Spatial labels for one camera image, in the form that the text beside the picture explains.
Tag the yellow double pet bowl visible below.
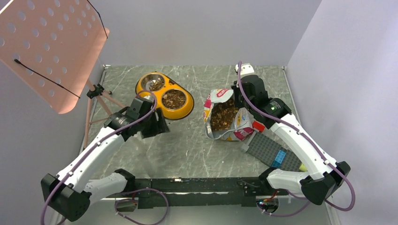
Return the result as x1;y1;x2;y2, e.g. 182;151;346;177
135;72;194;120

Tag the blue lego brick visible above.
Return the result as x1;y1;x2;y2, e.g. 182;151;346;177
270;150;286;168

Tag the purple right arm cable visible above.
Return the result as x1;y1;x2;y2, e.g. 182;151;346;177
237;60;356;218

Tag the cat food bag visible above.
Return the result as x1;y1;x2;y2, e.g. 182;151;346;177
203;89;254;141

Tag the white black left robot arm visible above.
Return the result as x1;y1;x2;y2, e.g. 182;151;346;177
40;95;169;222

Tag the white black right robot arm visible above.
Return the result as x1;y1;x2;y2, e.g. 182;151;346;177
231;75;353;205

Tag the grey lego baseplate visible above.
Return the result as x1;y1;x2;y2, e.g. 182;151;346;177
247;133;302;172

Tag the pink perforated music stand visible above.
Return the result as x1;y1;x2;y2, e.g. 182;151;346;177
0;0;111;153

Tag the aluminium frame rail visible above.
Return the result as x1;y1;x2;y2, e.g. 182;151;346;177
49;178;341;225

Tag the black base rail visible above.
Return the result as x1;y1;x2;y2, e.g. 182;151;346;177
104;177;290;209

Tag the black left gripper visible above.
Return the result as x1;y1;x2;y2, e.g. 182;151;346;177
138;108;170;139

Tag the yellow-green lego brick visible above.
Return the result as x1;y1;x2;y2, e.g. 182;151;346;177
298;164;307;172

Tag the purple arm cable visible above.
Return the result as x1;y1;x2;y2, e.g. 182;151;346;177
39;90;170;225
237;60;356;218

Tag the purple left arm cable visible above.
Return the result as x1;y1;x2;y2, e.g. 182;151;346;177
39;90;170;225

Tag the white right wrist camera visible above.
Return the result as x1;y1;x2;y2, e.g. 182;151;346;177
235;63;255;77

